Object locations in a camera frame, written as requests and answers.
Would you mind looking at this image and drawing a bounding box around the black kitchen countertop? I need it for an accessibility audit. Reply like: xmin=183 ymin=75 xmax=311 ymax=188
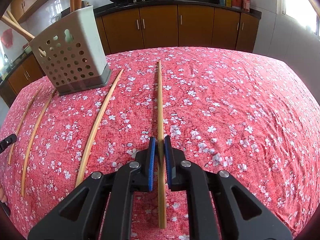
xmin=0 ymin=0 xmax=262 ymax=85

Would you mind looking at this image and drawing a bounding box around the perforated plastic utensil holder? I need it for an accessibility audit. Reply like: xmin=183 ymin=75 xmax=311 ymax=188
xmin=28 ymin=5 xmax=112 ymax=96

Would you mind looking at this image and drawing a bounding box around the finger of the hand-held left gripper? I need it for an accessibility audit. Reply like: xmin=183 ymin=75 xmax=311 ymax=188
xmin=0 ymin=134 xmax=17 ymax=153

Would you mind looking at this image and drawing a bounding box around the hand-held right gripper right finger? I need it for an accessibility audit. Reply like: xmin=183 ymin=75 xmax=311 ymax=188
xmin=164 ymin=135 xmax=293 ymax=240

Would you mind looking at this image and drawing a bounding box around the hanging red plastic bag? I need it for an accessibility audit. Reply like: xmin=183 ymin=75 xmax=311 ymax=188
xmin=0 ymin=29 xmax=13 ymax=48

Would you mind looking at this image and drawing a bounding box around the dark cutting board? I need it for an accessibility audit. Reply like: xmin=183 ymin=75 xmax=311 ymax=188
xmin=61 ymin=6 xmax=75 ymax=18

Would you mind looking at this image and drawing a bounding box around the red floral tablecloth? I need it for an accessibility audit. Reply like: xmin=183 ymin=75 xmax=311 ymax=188
xmin=0 ymin=46 xmax=320 ymax=240

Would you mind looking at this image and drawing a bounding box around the window with white frame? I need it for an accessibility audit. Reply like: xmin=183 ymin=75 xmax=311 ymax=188
xmin=284 ymin=0 xmax=320 ymax=37

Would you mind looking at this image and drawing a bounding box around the row of wooden base cabinets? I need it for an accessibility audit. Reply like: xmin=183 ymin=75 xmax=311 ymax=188
xmin=0 ymin=4 xmax=260 ymax=108

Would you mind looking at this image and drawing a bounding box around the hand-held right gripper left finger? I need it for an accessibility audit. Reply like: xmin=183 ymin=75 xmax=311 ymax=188
xmin=27 ymin=136 xmax=157 ymax=240

